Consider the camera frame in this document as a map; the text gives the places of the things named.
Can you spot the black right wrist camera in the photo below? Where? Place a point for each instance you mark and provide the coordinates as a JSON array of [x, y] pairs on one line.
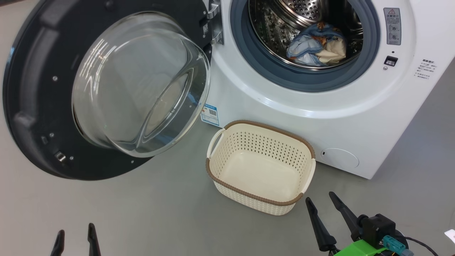
[[378, 227]]

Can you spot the black round glass door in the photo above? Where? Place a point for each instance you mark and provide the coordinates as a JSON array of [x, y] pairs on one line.
[[35, 89]]

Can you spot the grey rubber door gasket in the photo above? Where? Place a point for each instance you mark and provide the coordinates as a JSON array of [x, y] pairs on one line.
[[249, 46]]

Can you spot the grey warning label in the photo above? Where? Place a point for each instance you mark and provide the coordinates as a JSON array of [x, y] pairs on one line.
[[392, 26]]

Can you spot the small white floor object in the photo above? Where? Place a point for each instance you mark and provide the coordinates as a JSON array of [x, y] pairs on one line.
[[450, 236]]

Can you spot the cream garment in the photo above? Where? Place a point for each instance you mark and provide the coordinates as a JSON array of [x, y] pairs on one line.
[[334, 49]]

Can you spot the perforated steel drum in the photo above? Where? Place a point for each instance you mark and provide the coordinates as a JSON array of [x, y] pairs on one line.
[[270, 28]]

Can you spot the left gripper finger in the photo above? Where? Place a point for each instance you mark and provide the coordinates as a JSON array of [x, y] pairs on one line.
[[93, 241], [58, 245]]

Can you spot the cream perforated laundry basket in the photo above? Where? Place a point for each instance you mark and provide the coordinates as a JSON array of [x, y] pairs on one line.
[[263, 174]]

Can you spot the metal door hinge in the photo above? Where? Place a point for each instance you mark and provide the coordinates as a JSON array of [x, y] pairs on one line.
[[216, 25]]

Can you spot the teal right camera connector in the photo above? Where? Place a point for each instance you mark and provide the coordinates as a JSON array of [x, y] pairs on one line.
[[392, 245]]

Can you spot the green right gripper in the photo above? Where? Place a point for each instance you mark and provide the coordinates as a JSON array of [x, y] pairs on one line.
[[360, 249]]

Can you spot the white washing machine body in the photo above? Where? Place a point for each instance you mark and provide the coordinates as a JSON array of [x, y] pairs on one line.
[[355, 121]]

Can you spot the blue white energy label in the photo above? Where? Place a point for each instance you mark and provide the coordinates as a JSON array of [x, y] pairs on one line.
[[209, 114]]

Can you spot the pale blue white garment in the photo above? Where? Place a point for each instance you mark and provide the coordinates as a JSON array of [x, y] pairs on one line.
[[302, 49]]

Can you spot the round white filter cover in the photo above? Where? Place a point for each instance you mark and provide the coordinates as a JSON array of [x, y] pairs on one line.
[[339, 158]]

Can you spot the black printed text label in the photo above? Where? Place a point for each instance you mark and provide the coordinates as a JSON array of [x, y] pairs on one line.
[[425, 69]]

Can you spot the blue bear print garment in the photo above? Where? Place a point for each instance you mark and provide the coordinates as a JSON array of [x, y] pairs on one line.
[[314, 32]]

